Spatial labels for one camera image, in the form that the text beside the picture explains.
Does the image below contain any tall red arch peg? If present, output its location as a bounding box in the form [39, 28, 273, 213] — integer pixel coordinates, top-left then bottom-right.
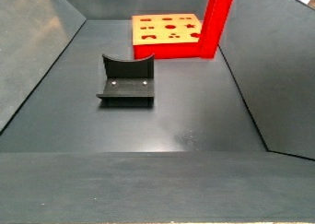
[198, 0, 232, 59]

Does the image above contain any black curved holder bracket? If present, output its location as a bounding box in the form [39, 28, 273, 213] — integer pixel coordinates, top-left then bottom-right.
[96, 55, 155, 107]

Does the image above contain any red shape sorting board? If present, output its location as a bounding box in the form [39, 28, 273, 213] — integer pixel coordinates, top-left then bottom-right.
[132, 13, 215, 59]

